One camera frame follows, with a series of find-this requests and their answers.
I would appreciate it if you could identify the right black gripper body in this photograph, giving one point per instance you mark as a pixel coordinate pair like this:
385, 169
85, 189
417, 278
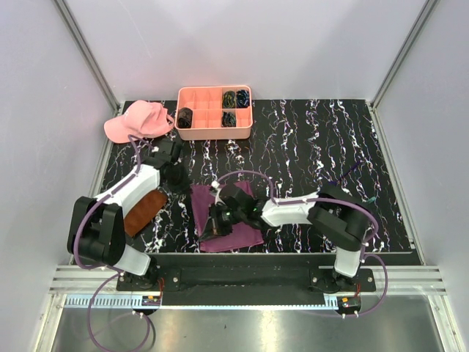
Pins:
224, 218

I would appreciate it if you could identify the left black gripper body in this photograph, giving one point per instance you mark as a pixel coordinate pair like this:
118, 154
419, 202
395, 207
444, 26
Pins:
180, 181

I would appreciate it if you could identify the purple cloth napkin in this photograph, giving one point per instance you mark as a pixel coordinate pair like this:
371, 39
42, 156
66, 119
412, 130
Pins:
242, 236

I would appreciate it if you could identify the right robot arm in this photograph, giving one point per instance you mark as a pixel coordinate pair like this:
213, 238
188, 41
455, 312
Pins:
342, 219

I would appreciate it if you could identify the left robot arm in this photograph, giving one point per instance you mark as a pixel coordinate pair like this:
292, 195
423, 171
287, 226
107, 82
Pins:
100, 224

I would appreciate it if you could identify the brown cloth napkin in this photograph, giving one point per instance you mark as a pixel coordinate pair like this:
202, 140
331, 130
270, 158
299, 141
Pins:
144, 212

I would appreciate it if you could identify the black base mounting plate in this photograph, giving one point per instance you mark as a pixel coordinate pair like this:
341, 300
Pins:
248, 280

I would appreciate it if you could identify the dark rolled sock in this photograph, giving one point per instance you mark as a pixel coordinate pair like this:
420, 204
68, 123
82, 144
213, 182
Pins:
184, 118

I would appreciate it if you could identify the pink baseball cap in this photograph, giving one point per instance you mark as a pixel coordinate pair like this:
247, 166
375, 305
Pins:
142, 119

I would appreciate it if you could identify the pink divided organizer box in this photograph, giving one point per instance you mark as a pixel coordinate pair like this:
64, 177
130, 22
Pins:
219, 112

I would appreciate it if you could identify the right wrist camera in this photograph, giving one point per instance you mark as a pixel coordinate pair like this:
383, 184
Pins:
233, 197

